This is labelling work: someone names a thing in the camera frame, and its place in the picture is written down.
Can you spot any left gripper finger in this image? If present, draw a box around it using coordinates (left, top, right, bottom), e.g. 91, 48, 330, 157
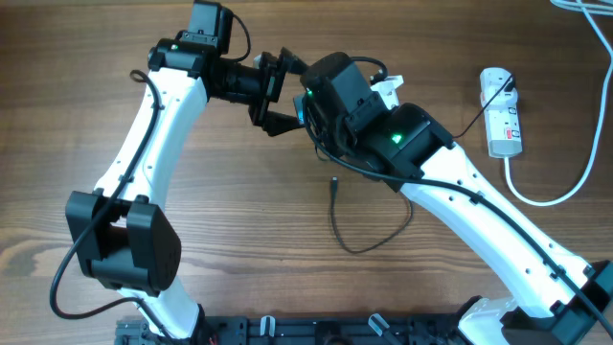
280, 47, 309, 75
261, 111, 304, 137

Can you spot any turquoise screen smartphone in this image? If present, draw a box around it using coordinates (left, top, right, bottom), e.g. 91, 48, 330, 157
293, 93, 306, 127

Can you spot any black USB charger cable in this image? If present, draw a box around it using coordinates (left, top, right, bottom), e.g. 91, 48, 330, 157
329, 73, 518, 255

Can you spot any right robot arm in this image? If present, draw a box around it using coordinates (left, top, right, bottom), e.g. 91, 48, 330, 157
301, 52, 612, 344

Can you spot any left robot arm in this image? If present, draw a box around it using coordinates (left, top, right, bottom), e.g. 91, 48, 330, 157
65, 1, 307, 344

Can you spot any white power strip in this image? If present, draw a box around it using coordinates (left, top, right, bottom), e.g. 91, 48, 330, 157
480, 67, 522, 158

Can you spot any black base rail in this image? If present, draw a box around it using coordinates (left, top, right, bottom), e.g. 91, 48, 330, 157
114, 313, 468, 345

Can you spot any white power strip cord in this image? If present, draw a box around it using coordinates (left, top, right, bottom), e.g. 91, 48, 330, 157
502, 0, 613, 208

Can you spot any white cables top corner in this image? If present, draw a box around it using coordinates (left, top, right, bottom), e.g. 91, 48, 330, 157
549, 0, 613, 17

